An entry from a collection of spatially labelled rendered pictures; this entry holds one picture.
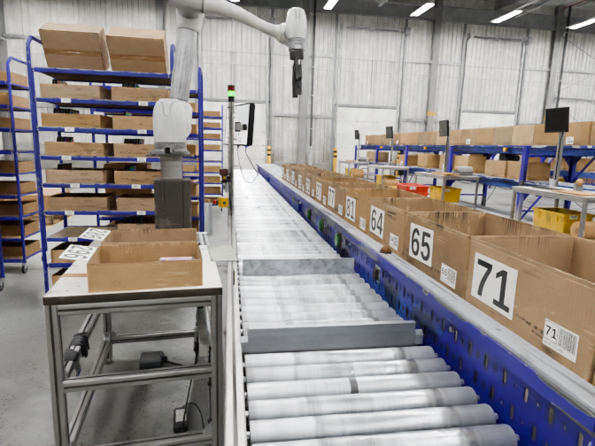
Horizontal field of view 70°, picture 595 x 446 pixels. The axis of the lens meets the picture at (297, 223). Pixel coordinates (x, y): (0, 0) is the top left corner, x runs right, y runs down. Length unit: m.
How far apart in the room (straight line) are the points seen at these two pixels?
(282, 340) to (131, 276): 0.63
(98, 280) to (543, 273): 1.31
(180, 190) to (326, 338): 1.26
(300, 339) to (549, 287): 0.62
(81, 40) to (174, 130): 1.54
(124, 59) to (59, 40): 0.43
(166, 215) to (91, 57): 1.71
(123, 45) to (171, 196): 1.59
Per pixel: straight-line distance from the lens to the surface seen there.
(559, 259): 1.30
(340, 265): 1.78
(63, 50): 3.67
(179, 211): 2.23
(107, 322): 2.68
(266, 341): 1.19
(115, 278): 1.59
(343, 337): 1.22
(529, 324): 0.99
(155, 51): 3.50
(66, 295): 1.63
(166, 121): 2.22
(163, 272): 1.58
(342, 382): 1.01
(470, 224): 1.60
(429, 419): 0.95
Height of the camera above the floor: 1.26
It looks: 10 degrees down
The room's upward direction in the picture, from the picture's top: 2 degrees clockwise
